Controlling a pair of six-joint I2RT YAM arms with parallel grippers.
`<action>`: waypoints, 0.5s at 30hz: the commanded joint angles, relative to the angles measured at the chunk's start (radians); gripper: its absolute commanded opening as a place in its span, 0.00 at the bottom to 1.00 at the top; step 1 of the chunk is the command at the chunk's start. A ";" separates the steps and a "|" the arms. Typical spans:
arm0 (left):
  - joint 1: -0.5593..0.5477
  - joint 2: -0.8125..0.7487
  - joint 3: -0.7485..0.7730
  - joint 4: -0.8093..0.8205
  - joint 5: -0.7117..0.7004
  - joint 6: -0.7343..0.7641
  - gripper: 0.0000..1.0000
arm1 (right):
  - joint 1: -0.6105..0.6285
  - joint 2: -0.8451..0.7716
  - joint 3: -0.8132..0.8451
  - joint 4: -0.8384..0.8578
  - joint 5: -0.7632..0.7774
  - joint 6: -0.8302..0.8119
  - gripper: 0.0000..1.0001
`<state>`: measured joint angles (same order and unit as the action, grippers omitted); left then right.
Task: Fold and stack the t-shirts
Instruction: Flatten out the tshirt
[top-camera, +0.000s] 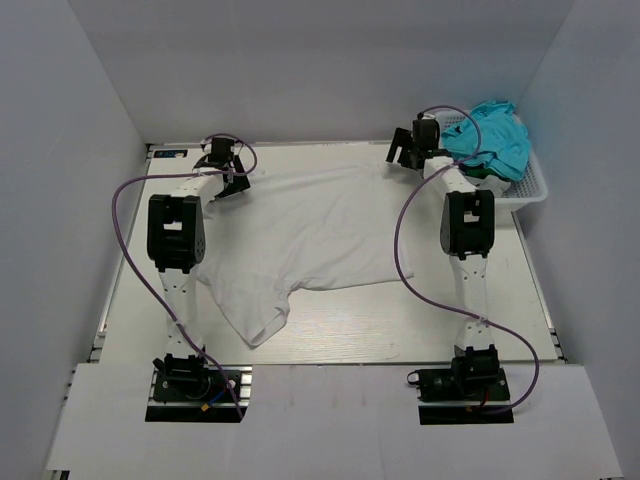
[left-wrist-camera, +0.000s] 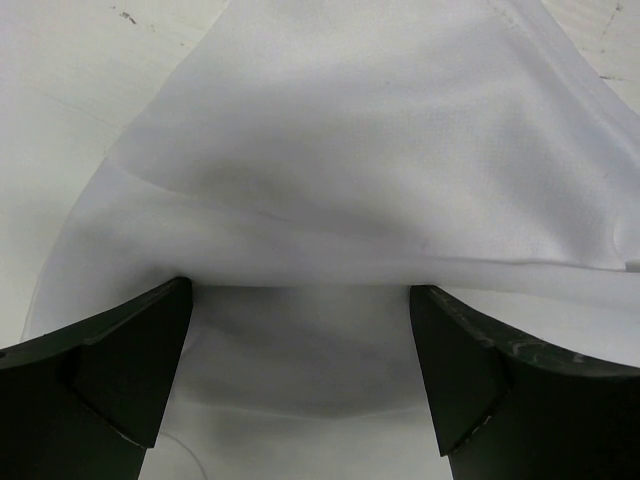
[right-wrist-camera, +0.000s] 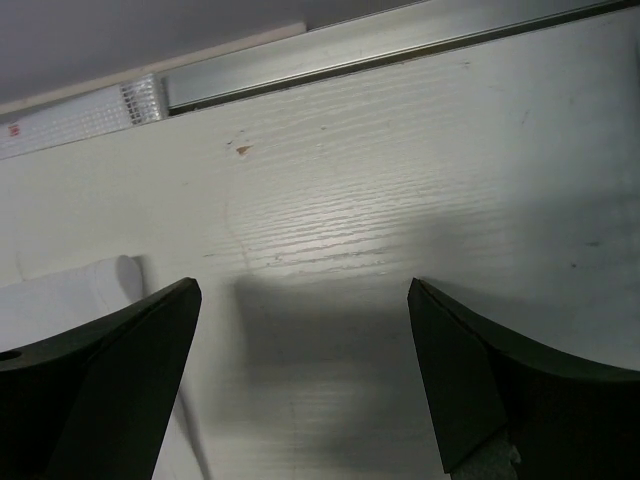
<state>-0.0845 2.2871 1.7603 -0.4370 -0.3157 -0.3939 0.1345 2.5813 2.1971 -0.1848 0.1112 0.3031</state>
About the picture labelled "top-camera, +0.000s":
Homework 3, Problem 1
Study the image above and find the white t-shirt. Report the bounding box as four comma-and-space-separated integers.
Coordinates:
198, 162, 414, 347

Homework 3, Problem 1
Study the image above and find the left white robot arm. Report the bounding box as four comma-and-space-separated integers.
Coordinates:
147, 153, 250, 357

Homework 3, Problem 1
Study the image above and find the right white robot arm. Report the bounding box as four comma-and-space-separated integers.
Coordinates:
386, 120, 497, 359

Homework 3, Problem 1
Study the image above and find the blue label sticker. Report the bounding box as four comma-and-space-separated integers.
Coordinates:
153, 149, 189, 159

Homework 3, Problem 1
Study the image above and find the green cloth in basket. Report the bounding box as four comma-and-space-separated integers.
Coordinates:
463, 166, 496, 179

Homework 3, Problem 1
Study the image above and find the teal t-shirt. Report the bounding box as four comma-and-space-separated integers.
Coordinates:
441, 100, 532, 182

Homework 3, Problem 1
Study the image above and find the grey white cloth in basket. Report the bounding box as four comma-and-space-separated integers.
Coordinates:
474, 176, 511, 198

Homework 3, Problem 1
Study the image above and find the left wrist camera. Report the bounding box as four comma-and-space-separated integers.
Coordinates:
208, 137, 236, 164

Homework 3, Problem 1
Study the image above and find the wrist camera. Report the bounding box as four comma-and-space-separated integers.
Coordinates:
412, 113, 440, 151
208, 137, 236, 164

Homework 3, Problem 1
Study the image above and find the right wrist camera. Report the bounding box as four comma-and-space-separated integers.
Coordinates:
412, 113, 440, 151

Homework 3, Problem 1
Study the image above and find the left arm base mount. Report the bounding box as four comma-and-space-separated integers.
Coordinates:
145, 354, 252, 424

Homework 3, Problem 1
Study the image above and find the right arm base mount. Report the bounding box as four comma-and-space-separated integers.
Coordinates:
406, 345, 514, 426

